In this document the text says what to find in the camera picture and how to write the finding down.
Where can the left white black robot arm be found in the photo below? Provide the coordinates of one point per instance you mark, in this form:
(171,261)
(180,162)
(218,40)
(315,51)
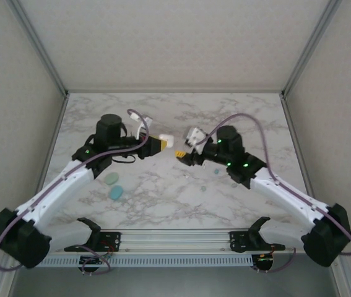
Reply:
(63,185)

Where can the mint green earbud charging case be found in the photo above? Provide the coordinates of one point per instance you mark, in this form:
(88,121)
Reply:
(111,179)

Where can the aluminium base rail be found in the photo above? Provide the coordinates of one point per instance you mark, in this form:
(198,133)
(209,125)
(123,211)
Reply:
(175,239)

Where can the aluminium back edge rail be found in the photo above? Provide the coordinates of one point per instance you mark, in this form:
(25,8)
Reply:
(175,91)

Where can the aluminium frame leg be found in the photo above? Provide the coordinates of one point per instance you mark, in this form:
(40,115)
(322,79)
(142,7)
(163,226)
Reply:
(347,284)
(2,284)

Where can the white earbud charging case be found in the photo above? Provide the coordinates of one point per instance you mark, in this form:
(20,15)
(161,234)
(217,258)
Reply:
(167,139)

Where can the blue earbud charging case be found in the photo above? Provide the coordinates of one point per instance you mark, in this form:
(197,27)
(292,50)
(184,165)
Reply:
(115,193)

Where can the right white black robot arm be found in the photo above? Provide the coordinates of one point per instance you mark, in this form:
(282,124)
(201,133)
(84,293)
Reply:
(286,195)

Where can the aluminium frame post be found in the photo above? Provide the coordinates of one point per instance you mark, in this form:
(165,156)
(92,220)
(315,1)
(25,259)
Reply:
(309,49)
(41,49)

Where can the small electronics board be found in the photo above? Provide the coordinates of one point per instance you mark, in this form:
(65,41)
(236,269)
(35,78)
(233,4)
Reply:
(90,261)
(265,263)

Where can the aluminium side edge rail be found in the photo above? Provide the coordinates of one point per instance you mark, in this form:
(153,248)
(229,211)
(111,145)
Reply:
(54,136)
(295,136)

